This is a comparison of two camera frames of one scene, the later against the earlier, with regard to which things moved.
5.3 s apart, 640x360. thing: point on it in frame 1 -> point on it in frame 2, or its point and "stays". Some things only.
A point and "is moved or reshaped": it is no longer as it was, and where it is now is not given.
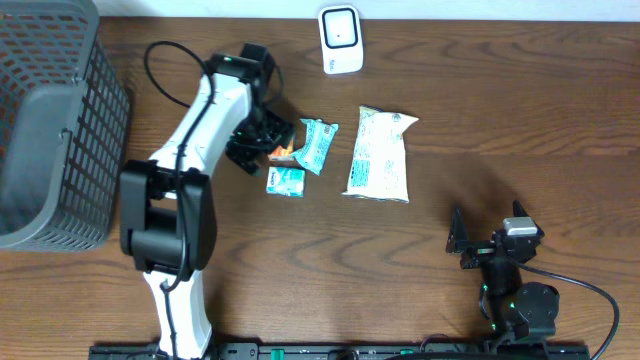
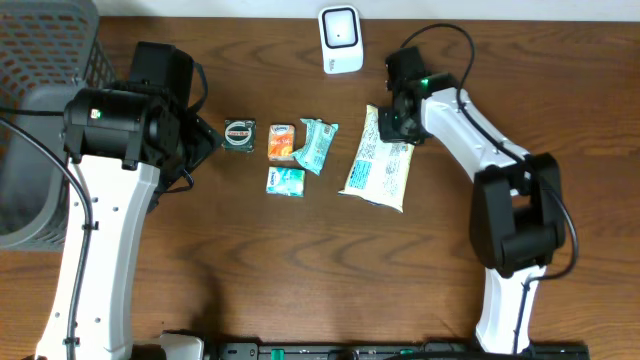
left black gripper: [250, 157] -> [203, 137]
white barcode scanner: [341, 39] stays
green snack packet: [318, 137] stays
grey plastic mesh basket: [65, 124] stays
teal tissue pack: [286, 181] stays
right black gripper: [479, 251] -> [388, 135]
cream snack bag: [379, 169] is moved or reshaped
